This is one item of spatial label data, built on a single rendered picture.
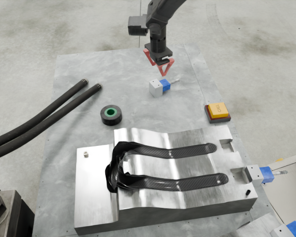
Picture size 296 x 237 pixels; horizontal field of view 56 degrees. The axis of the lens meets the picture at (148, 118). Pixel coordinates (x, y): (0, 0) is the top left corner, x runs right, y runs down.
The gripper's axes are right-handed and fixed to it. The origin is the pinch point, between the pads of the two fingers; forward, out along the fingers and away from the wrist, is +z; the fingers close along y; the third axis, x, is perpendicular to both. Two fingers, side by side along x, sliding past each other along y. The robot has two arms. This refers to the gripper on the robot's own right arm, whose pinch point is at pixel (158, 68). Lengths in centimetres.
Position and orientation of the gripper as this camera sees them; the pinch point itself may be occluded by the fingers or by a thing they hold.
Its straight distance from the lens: 108.3
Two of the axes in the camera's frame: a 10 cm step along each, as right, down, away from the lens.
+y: 4.8, 6.3, -6.1
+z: 0.5, 6.7, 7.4
